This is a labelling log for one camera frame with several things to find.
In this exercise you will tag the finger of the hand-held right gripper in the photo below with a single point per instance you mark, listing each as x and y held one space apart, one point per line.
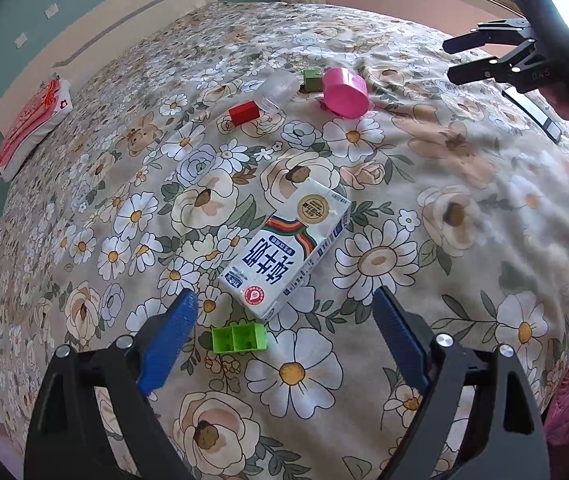
504 69
489 32

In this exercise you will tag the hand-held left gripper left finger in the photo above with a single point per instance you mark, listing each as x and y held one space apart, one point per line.
169 345

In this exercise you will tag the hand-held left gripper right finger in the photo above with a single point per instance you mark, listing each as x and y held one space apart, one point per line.
400 345

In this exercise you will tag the white milk carton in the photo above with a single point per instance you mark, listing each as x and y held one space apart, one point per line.
284 250

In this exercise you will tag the clear plastic cup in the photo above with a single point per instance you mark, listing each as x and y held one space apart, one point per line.
277 90

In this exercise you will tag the red block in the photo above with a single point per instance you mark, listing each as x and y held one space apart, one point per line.
243 112

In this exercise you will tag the person's right hand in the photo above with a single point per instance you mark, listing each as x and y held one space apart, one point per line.
559 102

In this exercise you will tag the black smartphone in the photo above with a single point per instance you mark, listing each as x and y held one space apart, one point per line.
531 110

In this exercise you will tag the lime green open block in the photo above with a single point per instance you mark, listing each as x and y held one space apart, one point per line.
239 339

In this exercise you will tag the pink plastic cup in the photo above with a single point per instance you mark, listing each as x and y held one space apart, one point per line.
344 92

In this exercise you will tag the floral bed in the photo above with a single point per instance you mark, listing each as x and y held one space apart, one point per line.
164 185

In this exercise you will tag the dark green block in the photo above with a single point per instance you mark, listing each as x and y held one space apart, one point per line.
312 80

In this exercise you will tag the red and white pillow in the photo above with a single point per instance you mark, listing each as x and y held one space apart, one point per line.
39 145

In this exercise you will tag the folded red patterned blanket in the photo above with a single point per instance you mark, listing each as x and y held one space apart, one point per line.
27 120

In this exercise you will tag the cream bed headboard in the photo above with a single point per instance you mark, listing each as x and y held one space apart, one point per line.
114 25

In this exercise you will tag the white wall socket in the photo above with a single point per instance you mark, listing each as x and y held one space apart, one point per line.
52 10
21 39

